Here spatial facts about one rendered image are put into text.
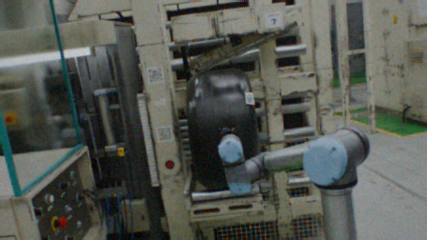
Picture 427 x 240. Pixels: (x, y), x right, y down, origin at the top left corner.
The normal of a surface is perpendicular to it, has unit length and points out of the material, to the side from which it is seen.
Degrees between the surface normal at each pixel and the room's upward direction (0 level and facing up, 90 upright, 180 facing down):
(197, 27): 90
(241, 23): 90
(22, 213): 90
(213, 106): 56
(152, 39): 90
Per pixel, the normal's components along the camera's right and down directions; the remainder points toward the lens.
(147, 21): -0.01, 0.22
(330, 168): -0.74, 0.11
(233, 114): -0.07, -0.21
